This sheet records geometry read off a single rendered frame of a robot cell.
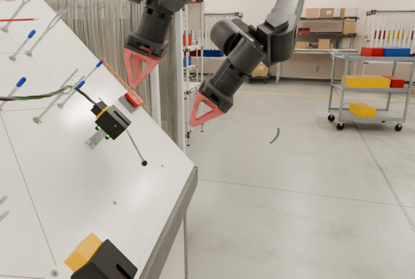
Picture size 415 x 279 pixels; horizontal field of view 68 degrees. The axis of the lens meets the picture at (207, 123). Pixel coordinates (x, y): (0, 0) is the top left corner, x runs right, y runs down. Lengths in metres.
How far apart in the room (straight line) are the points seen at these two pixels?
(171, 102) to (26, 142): 1.27
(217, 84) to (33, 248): 0.39
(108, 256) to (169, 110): 1.46
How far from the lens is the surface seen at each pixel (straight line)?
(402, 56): 4.66
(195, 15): 3.97
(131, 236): 0.65
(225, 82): 0.59
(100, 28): 1.53
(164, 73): 1.78
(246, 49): 0.58
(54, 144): 0.66
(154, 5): 0.61
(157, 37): 0.62
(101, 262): 0.44
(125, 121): 0.69
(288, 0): 0.71
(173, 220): 0.76
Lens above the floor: 1.29
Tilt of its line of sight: 17 degrees down
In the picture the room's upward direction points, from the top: straight up
